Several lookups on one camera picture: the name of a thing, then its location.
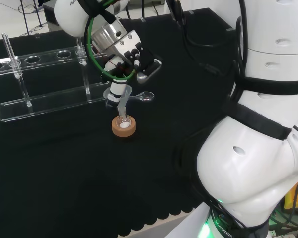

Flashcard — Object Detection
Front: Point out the grey metal control box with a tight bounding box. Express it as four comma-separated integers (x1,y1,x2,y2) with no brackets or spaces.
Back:
42,2,65,32

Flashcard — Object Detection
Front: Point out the small glass round-bottom flask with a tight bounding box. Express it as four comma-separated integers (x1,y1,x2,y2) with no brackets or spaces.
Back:
116,109,131,129

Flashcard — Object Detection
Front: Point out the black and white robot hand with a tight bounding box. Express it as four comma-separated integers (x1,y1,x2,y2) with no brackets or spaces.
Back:
100,30,163,109

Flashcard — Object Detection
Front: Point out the black bench cloth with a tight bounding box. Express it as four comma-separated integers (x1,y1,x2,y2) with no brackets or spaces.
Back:
0,7,250,238

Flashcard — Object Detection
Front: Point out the clear plastic funnel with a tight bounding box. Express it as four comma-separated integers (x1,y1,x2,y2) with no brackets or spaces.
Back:
103,85,133,118

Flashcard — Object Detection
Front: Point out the green cable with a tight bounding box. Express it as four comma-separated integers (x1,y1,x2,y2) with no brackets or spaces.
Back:
85,0,136,82

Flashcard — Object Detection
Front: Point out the cork ring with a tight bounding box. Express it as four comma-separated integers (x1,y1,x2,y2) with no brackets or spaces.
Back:
111,116,137,138

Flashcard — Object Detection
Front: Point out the clear acrylic funnel stand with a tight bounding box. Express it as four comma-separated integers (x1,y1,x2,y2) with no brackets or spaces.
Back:
0,32,113,122

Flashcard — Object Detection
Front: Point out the clear glass weighing funnel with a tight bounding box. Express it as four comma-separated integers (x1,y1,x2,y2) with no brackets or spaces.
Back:
129,91,155,103

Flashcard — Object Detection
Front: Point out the black tripod stand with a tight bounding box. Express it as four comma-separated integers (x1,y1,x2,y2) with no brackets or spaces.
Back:
19,0,45,34

